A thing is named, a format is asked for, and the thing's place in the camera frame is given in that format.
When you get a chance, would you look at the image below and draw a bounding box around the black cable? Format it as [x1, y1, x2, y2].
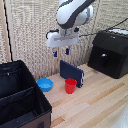
[79, 17, 128, 38]

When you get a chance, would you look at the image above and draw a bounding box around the black fabric storage bin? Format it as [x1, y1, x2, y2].
[0, 59, 53, 128]

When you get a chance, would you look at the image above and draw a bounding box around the black equipment case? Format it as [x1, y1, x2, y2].
[87, 28, 128, 80]

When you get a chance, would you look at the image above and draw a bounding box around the red plastic cup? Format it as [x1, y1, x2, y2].
[64, 78, 78, 95]

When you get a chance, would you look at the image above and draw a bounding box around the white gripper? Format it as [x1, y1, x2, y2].
[45, 29, 81, 58]

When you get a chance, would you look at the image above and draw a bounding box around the dark blue rectangular box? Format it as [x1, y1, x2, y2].
[59, 59, 85, 89]

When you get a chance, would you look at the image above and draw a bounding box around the blue plastic bowl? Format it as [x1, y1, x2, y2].
[36, 77, 54, 93]

